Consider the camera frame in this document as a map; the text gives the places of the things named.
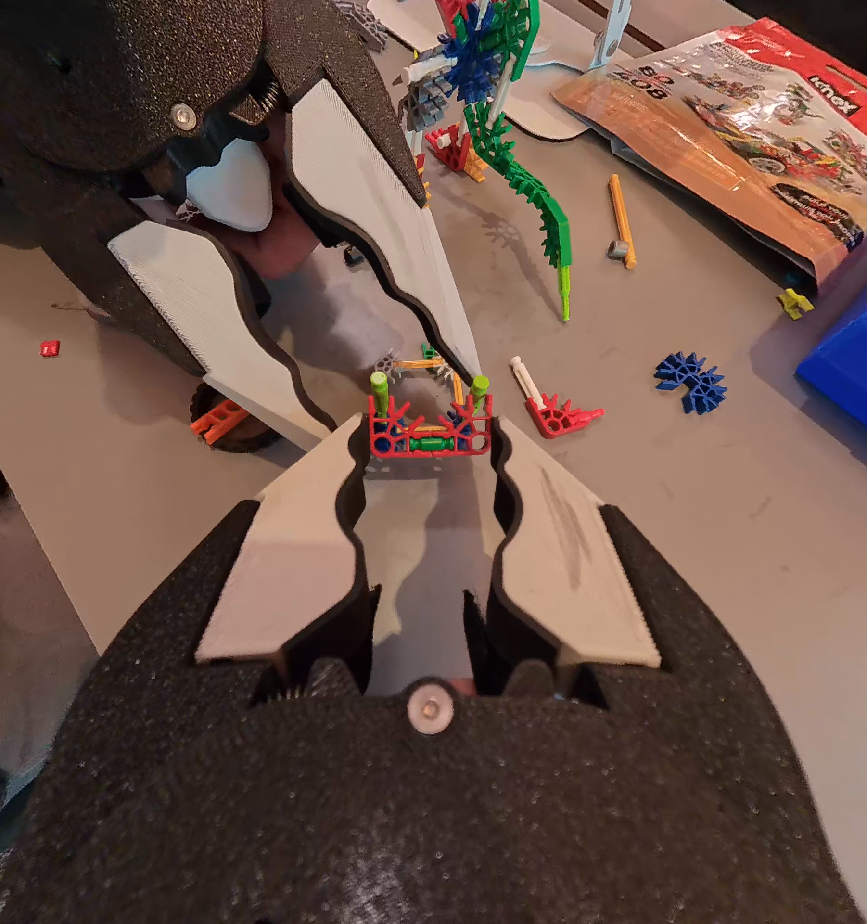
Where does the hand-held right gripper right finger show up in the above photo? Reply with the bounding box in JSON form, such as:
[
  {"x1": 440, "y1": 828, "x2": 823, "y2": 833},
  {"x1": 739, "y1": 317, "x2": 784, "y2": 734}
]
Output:
[{"x1": 482, "y1": 416, "x2": 665, "y2": 672}]

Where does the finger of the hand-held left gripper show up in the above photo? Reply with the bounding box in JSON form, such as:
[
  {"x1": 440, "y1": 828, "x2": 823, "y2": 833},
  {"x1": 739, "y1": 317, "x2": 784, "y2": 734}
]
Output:
[
  {"x1": 287, "y1": 77, "x2": 484, "y2": 386},
  {"x1": 106, "y1": 217, "x2": 336, "y2": 449}
]

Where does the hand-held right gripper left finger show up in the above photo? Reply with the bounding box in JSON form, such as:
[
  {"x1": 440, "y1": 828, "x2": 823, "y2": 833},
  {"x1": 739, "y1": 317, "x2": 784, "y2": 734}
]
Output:
[{"x1": 196, "y1": 431, "x2": 377, "y2": 668}]

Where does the orange rod blue connector frame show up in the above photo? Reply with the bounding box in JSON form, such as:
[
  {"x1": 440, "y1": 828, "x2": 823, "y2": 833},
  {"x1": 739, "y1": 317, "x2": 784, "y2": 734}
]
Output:
[{"x1": 373, "y1": 344, "x2": 472, "y2": 421}]

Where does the red connector pair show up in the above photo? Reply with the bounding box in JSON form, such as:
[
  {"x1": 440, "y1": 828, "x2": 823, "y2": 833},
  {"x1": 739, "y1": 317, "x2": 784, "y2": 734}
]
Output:
[{"x1": 366, "y1": 387, "x2": 497, "y2": 462}]

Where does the orange ladder connector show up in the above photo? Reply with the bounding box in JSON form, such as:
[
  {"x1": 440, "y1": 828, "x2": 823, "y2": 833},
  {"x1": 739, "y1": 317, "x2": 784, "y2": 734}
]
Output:
[{"x1": 191, "y1": 402, "x2": 251, "y2": 443}]

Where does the black rubber tire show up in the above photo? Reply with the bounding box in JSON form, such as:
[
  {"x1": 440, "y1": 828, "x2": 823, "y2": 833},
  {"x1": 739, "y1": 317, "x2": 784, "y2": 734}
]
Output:
[{"x1": 189, "y1": 379, "x2": 284, "y2": 454}]

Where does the red connector white rod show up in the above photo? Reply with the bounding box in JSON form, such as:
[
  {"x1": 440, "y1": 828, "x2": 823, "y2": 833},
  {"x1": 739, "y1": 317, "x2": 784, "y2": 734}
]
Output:
[{"x1": 510, "y1": 357, "x2": 606, "y2": 438}]

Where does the multicolour toy model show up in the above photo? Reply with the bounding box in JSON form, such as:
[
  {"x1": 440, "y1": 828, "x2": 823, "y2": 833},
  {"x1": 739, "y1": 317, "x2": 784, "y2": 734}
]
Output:
[{"x1": 402, "y1": 0, "x2": 544, "y2": 186}]

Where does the blue snowflake connector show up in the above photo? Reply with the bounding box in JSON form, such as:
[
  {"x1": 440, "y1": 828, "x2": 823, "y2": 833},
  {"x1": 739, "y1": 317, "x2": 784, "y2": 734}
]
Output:
[{"x1": 655, "y1": 351, "x2": 729, "y2": 417}]

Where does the orange rod grey end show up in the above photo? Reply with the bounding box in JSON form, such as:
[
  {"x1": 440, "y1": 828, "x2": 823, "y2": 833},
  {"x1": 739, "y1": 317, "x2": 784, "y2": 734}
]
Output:
[{"x1": 607, "y1": 174, "x2": 641, "y2": 272}]

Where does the grey fabric chair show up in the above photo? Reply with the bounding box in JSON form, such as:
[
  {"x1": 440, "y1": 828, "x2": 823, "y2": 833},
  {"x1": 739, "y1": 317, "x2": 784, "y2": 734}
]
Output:
[{"x1": 0, "y1": 419, "x2": 111, "y2": 840}]

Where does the blue plastic bin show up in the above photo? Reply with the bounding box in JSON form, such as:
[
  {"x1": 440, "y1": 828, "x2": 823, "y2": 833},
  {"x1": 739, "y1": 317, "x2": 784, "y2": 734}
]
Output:
[{"x1": 796, "y1": 275, "x2": 867, "y2": 447}]

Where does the printed toy packet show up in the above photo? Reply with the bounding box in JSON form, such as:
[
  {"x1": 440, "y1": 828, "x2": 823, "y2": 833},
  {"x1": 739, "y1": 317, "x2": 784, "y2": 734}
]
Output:
[{"x1": 552, "y1": 22, "x2": 867, "y2": 284}]

